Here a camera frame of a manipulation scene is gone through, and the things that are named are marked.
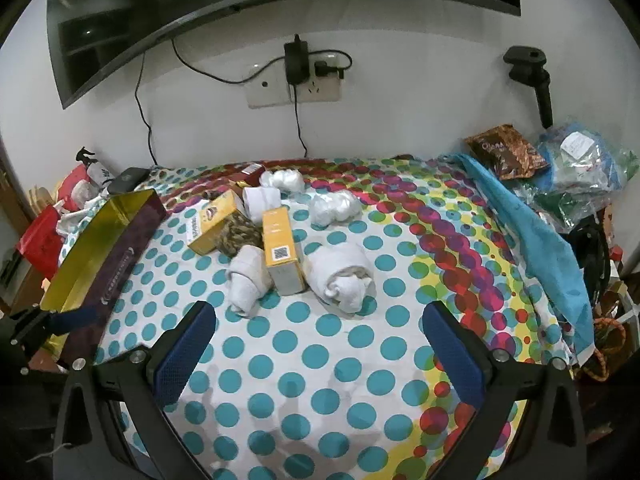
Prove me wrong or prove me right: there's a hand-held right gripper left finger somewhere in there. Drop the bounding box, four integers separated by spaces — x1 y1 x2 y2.
52 301 217 480

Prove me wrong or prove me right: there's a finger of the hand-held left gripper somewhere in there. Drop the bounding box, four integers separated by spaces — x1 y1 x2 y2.
0 306 99 362

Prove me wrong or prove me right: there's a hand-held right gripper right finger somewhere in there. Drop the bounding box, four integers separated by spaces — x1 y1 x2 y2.
422 301 586 480

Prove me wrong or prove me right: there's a gold tin box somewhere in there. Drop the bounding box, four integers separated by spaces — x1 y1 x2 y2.
39 189 168 368

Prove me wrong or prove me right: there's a white sock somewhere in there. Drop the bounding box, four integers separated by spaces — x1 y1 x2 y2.
226 245 273 318
242 186 282 223

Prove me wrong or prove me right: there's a yellow box with square code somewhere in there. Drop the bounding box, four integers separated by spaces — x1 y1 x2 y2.
262 206 307 296

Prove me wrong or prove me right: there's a red bag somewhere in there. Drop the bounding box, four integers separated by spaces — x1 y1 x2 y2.
15 205 66 281

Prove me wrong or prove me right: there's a white crumpled cloth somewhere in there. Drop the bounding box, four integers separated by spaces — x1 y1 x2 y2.
55 199 108 236

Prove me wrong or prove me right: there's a polka-dot bedsheet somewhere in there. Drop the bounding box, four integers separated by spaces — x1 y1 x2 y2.
57 156 596 480

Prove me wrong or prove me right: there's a brown braided bundle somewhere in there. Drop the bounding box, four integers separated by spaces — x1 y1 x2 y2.
217 212 265 256

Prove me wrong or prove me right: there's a yellow box with logo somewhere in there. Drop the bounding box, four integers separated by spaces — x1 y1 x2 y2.
187 190 246 256

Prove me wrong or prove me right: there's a pink packet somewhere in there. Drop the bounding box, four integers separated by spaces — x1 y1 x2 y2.
57 165 101 211

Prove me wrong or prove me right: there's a blue cloth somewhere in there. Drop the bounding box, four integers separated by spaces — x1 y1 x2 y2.
452 152 596 366

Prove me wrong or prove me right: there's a large white rolled towel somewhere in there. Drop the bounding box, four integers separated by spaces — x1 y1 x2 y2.
305 244 377 317

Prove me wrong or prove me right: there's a flat black device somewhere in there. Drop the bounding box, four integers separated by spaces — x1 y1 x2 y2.
107 167 151 196

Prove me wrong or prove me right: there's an orange woven basket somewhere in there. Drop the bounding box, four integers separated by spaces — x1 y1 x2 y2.
575 317 631 383

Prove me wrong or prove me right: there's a spray bottle with black trigger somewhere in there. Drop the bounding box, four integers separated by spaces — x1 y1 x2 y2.
75 147 118 186

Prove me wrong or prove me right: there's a black bag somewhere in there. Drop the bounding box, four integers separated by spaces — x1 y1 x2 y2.
565 215 613 311

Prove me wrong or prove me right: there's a green plastic bag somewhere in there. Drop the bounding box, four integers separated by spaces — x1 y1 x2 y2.
510 180 601 233

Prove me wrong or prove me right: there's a crumpled white plastic wad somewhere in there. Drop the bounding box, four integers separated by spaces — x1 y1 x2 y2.
308 190 361 228
259 169 305 193

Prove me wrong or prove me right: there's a brown snack packet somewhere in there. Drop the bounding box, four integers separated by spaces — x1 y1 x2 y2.
465 124 548 181

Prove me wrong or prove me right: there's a clear plastic bag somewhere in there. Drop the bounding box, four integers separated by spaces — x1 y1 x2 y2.
537 117 640 196

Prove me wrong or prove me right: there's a black handheld scanner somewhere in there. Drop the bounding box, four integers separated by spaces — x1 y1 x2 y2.
502 46 554 128

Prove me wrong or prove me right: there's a black power adapter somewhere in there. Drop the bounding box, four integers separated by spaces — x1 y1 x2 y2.
284 35 311 86

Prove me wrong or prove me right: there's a black plug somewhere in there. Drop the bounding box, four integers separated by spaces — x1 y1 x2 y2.
312 50 353 80

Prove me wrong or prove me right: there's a black television cable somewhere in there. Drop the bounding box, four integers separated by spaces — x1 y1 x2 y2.
134 51 158 167

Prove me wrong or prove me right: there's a black adapter cable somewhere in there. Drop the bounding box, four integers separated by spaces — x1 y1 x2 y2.
292 85 309 158

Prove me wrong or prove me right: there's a white wall socket plate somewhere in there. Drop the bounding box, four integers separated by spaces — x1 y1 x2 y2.
245 57 343 109

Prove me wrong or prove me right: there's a wall-mounted black television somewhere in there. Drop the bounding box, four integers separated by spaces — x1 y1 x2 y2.
46 0 522 110

